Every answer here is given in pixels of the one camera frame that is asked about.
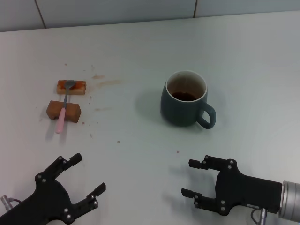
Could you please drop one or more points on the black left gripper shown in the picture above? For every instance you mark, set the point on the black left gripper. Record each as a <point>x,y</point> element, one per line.
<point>47,201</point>

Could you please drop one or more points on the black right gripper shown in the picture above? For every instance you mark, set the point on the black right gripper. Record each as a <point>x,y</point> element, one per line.
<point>248,192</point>

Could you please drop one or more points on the dark grey ceramic mug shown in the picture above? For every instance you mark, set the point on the dark grey ceramic mug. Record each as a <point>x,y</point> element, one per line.
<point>180,112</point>

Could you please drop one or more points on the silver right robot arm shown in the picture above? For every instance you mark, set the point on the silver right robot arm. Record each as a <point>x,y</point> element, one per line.
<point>290,199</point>

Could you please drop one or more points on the brown wooden arch block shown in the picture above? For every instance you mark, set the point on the brown wooden arch block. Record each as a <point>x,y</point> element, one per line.
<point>73,113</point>

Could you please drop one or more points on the orange rear block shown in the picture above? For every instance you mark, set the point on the orange rear block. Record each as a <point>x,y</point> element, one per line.
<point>80,89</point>

